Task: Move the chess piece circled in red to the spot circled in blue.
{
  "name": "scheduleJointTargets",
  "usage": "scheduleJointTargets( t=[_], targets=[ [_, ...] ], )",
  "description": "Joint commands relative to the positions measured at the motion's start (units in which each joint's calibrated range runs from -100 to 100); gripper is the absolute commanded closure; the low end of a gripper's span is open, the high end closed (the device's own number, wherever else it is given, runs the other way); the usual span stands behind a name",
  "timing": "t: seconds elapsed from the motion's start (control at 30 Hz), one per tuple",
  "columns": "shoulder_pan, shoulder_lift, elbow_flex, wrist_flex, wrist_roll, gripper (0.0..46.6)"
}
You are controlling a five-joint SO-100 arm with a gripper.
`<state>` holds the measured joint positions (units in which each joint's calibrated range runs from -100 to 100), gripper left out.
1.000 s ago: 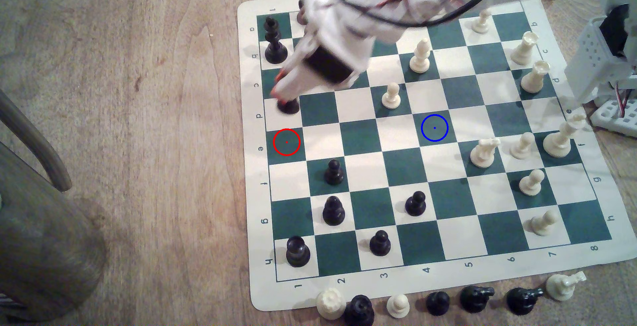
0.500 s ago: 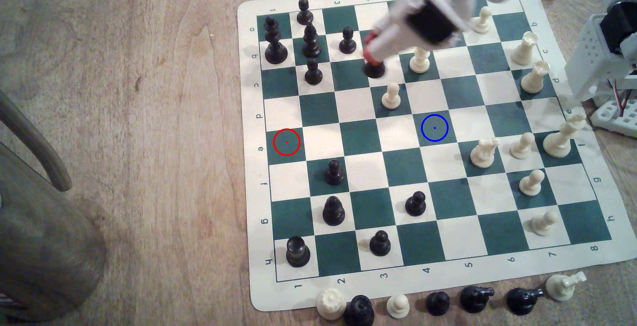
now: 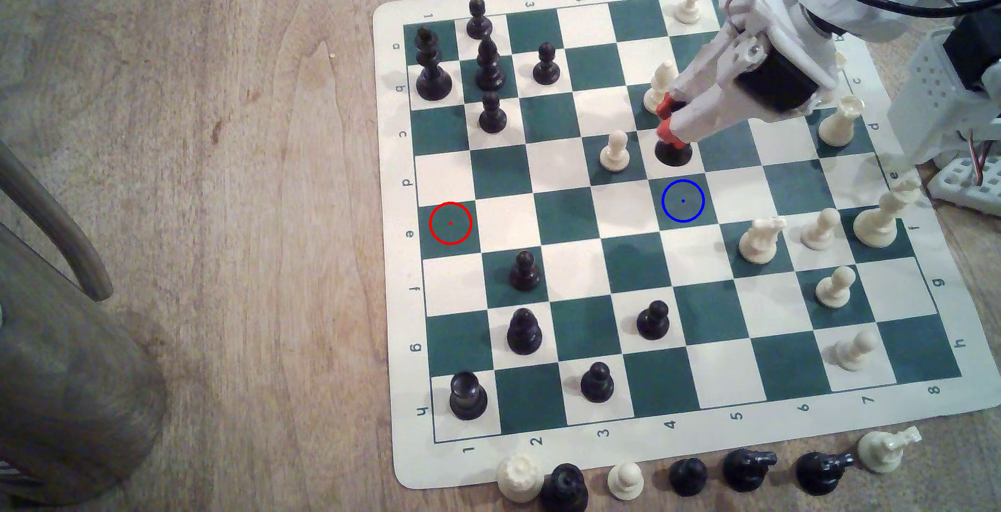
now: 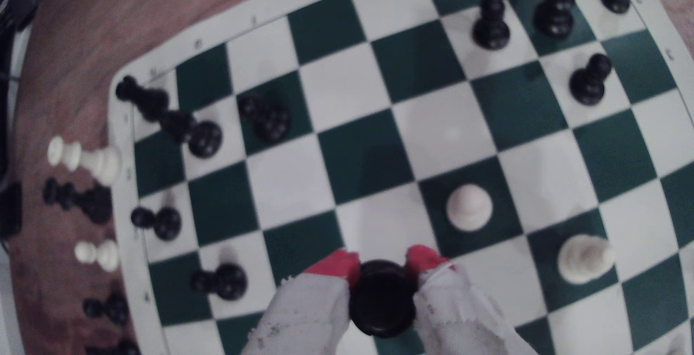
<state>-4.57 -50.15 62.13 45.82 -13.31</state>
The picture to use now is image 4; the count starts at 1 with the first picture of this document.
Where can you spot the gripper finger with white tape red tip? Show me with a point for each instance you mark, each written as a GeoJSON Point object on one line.
{"type": "Point", "coordinates": [303, 317]}
{"type": "Point", "coordinates": [461, 322]}

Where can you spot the black rook chess piece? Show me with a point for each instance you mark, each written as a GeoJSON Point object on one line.
{"type": "Point", "coordinates": [382, 301]}
{"type": "Point", "coordinates": [146, 100]}

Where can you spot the white pawn chess piece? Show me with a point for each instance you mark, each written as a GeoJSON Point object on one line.
{"type": "Point", "coordinates": [469, 207]}
{"type": "Point", "coordinates": [106, 256]}

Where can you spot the white bishop chess piece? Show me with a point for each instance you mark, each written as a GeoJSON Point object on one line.
{"type": "Point", "coordinates": [583, 260]}

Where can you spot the green white chess mat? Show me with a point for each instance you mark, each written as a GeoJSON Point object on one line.
{"type": "Point", "coordinates": [368, 154]}

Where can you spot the black knight chess piece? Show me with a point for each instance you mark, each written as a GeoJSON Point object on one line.
{"type": "Point", "coordinates": [122, 349]}

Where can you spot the white rook chess piece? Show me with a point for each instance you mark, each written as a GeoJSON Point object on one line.
{"type": "Point", "coordinates": [100, 164]}

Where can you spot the black pawn g2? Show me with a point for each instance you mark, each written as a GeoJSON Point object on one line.
{"type": "Point", "coordinates": [203, 138]}

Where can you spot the black pawn third row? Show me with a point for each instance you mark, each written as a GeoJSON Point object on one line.
{"type": "Point", "coordinates": [490, 29]}

